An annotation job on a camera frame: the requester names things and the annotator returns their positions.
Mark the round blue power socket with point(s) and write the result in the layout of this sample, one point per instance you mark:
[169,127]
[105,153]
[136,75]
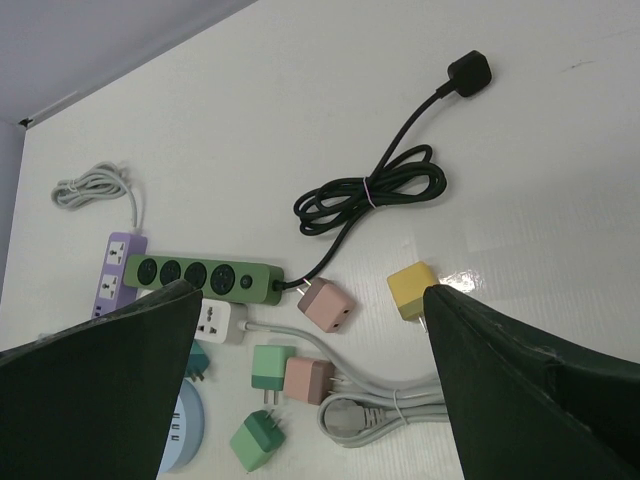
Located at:
[186,430]

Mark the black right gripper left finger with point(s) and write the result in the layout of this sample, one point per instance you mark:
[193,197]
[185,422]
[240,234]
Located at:
[95,401]

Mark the purple power strip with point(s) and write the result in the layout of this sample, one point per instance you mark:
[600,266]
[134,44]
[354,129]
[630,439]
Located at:
[111,293]

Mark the yellow USB charger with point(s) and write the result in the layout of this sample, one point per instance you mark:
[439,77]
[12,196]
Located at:
[407,288]

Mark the pink charger near strip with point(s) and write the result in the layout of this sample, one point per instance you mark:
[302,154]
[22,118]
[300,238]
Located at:
[325,304]

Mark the teal charger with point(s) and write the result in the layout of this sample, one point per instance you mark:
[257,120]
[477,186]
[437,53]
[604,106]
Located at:
[198,362]

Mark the white USB power strip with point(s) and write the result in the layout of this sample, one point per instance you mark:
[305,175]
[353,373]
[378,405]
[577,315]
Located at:
[218,322]

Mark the pink charger beside green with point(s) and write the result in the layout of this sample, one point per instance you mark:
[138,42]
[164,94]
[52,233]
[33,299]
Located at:
[308,380]

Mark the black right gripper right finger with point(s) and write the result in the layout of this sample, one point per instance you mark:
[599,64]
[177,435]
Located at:
[526,404]

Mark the light green charger upright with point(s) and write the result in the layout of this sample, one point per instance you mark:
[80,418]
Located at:
[269,369]

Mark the green power strip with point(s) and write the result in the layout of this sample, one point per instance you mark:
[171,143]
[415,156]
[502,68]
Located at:
[223,280]

